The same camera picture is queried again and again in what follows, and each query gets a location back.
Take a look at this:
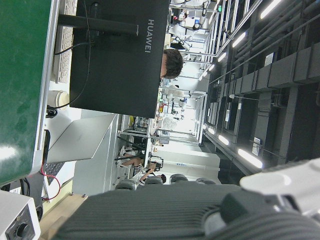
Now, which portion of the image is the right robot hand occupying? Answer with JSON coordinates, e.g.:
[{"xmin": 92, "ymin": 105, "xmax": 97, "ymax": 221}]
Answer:
[{"xmin": 51, "ymin": 157, "xmax": 320, "ymax": 240}]

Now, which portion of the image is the seated background person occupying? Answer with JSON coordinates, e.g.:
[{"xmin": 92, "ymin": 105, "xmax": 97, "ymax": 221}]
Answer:
[{"xmin": 117, "ymin": 146, "xmax": 167, "ymax": 187}]

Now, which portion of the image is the silver laptop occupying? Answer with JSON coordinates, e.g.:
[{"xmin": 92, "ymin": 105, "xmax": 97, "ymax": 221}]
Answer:
[{"xmin": 41, "ymin": 113, "xmax": 117, "ymax": 187}]

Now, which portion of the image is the white box with knob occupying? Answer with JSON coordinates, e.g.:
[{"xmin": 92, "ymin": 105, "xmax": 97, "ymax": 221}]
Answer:
[{"xmin": 0, "ymin": 189, "xmax": 42, "ymax": 240}]

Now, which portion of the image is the black Huawei monitor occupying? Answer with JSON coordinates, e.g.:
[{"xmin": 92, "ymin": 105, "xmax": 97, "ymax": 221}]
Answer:
[{"xmin": 57, "ymin": 0, "xmax": 171, "ymax": 119}]

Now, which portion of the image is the white paper cup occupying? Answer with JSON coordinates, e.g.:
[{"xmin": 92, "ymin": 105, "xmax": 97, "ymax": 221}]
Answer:
[{"xmin": 47, "ymin": 89, "xmax": 70, "ymax": 111}]

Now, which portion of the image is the man in grey patterned shirt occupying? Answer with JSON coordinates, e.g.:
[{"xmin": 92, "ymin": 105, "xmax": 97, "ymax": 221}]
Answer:
[{"xmin": 159, "ymin": 48, "xmax": 184, "ymax": 80}]

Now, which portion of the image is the white keyboard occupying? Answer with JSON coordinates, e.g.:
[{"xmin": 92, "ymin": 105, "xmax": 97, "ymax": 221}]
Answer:
[{"xmin": 52, "ymin": 0, "xmax": 78, "ymax": 85}]

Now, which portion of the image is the green belt conveyor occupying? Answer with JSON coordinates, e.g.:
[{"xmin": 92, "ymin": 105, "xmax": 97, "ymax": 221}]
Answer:
[{"xmin": 0, "ymin": 0, "xmax": 61, "ymax": 187}]

